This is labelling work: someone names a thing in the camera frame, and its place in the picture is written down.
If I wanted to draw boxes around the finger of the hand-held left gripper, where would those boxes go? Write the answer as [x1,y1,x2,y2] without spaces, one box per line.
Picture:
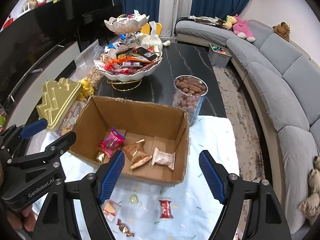
[5,131,77,167]
[0,119,48,161]

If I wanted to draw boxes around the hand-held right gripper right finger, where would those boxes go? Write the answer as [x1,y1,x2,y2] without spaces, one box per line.
[199,149,293,240]

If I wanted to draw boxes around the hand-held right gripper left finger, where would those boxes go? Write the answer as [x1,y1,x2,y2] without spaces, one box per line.
[31,149,125,240]

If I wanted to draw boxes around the clear orange pastry packet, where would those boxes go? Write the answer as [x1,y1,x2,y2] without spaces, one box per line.
[102,200,122,222]

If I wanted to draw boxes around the small green candy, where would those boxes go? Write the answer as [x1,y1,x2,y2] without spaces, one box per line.
[129,194,142,207]

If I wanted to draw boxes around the copper cracker bag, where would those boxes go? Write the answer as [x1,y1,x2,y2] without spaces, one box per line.
[122,139,152,170]

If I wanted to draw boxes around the magenta snack packet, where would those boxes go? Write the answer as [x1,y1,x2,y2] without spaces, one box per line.
[99,127,126,158]

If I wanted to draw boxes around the brown twist-wrapped candy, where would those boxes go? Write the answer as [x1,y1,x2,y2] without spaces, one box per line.
[116,219,135,237]

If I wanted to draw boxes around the pale pink pastry packet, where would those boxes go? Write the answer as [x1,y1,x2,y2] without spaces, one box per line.
[151,147,177,170]

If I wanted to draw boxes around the red candy packet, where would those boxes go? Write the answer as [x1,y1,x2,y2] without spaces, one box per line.
[158,197,173,220]

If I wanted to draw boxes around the brown cardboard box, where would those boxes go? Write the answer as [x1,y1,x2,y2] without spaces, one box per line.
[69,95,190,188]

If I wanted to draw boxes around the person's left hand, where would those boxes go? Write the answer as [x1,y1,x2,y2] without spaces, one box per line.
[6,207,34,232]

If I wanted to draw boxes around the gold-lidded candy jar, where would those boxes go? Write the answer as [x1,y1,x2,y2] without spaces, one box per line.
[36,78,87,137]

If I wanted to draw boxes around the light blue speckled tablecloth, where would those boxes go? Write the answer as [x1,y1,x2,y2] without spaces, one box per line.
[32,115,240,240]

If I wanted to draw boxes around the worn patterned rug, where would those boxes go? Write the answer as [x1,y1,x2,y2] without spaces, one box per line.
[212,65,269,180]

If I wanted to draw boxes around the clear bag of peanuts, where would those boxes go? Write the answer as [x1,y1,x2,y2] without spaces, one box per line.
[74,40,105,89]

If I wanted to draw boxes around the black television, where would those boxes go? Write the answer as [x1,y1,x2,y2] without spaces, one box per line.
[0,0,75,113]

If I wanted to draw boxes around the clear tub of nuts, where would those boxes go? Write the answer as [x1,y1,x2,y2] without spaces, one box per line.
[172,75,208,127]

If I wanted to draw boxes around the white shell tiered snack stand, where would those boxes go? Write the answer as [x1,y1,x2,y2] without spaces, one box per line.
[94,14,163,91]

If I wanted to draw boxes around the tan padded jacket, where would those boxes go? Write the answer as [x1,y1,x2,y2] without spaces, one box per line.
[299,156,320,227]

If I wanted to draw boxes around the white red toy figure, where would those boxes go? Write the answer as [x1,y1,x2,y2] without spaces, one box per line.
[2,15,14,29]

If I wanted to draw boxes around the pile of assorted snack packets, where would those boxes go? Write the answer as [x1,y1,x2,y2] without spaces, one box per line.
[96,44,160,74]

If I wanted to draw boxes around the grey curved sofa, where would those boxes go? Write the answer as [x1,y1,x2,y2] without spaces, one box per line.
[175,17,320,240]

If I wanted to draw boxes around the grey storage bin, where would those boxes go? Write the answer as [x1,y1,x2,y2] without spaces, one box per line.
[208,43,233,68]

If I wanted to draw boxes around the black upright piano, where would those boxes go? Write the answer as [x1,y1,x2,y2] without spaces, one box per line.
[61,0,118,49]

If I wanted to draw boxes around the gold white handbag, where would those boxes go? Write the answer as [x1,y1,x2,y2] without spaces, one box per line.
[24,0,47,12]

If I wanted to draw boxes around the white plush toy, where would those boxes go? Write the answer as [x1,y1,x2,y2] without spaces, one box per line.
[140,29,172,52]

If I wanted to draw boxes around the pink plush toy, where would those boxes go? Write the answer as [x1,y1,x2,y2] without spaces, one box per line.
[232,14,256,42]

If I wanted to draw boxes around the yellow chair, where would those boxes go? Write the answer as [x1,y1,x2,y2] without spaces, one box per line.
[140,22,163,39]

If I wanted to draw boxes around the yellow plush toy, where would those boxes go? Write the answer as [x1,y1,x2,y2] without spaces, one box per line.
[222,15,238,30]

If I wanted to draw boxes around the striped clothes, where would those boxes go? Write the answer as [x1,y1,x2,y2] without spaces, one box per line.
[187,15,227,25]

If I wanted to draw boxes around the brown plush toy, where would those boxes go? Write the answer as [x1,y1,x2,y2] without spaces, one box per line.
[272,22,290,42]

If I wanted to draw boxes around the white sheer curtain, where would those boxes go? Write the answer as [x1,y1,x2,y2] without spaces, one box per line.
[160,0,195,39]

